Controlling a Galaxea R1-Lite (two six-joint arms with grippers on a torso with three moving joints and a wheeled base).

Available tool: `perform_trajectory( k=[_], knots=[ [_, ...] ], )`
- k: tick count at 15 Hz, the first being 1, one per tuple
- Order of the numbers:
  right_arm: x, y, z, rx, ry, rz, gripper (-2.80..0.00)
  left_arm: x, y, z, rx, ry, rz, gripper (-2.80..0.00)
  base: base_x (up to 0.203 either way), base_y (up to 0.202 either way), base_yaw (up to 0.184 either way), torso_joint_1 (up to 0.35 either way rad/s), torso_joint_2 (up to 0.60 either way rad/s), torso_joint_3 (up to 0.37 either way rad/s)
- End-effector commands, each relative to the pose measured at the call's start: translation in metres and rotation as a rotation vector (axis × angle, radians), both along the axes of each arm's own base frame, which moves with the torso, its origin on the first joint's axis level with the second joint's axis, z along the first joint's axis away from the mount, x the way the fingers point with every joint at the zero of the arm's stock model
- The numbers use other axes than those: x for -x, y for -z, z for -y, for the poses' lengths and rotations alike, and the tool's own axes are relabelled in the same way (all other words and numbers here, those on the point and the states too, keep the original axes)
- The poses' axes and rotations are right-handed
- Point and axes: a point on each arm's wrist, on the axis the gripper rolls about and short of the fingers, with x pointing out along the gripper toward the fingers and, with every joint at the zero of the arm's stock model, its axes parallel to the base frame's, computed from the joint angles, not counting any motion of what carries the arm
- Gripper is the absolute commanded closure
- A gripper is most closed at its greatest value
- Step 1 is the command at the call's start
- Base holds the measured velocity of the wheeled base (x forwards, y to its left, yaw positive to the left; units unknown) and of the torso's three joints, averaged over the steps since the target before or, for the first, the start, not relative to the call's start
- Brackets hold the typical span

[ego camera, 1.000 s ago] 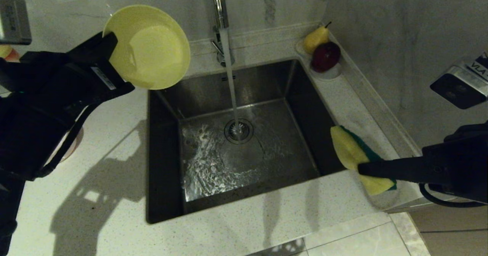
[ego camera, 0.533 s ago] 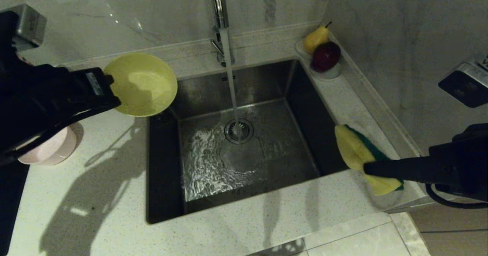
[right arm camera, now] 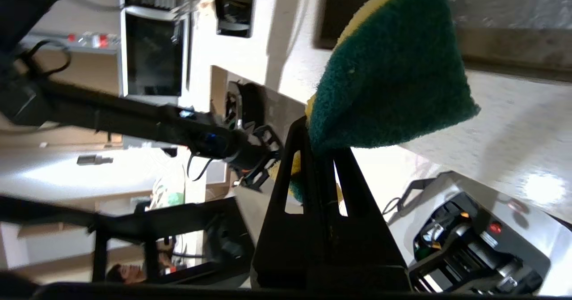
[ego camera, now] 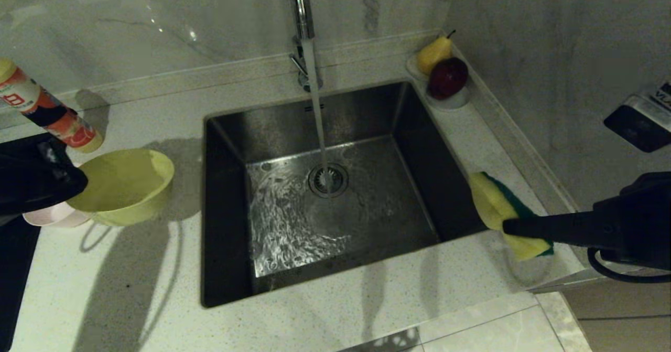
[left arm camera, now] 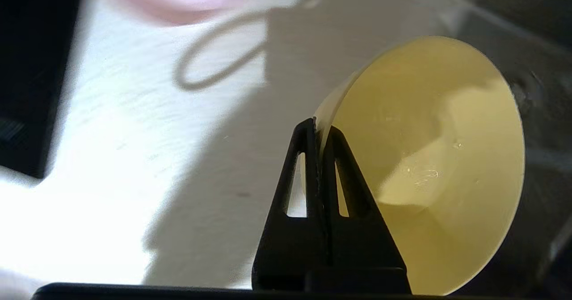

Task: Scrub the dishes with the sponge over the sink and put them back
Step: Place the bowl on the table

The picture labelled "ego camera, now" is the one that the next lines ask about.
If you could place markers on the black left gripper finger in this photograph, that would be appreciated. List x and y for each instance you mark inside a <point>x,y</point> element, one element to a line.
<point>71,181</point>

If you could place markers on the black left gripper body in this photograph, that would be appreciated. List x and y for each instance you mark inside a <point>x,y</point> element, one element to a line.
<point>26,179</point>

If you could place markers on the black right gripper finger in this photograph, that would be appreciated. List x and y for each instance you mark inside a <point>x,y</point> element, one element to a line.
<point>555,228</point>

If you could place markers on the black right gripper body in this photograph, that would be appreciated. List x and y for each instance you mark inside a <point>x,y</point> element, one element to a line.
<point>645,221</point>

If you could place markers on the pink plastic bowl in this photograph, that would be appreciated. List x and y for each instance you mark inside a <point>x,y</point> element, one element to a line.
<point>52,216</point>

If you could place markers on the yellow plastic bowl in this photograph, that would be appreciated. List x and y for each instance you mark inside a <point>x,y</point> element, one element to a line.
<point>126,184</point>

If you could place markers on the green and yellow sponge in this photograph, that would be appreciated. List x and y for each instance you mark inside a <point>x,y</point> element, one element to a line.
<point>493,200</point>

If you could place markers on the orange white dish soap bottle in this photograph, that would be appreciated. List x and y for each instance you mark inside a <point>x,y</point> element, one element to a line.
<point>52,113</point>

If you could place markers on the stainless steel sink basin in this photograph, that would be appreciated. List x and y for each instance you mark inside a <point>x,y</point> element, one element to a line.
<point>419,158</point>

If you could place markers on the chrome faucet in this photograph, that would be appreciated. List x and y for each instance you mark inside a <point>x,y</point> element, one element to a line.
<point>302,6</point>

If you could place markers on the black induction cooktop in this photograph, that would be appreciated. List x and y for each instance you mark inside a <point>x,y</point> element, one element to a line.
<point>13,278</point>

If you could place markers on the beige wooden cabinet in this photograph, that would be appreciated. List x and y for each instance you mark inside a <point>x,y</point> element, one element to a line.
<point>624,320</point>

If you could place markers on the small white fruit dish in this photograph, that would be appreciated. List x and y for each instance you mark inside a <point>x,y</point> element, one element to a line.
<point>456,103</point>

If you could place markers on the dark red apple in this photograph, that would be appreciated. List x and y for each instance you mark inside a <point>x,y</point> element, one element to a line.
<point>448,78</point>

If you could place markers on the yellow pear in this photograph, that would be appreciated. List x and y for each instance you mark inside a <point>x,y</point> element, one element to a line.
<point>432,54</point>

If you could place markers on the round metal drain strainer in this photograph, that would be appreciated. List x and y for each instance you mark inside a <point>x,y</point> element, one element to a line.
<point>338,181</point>

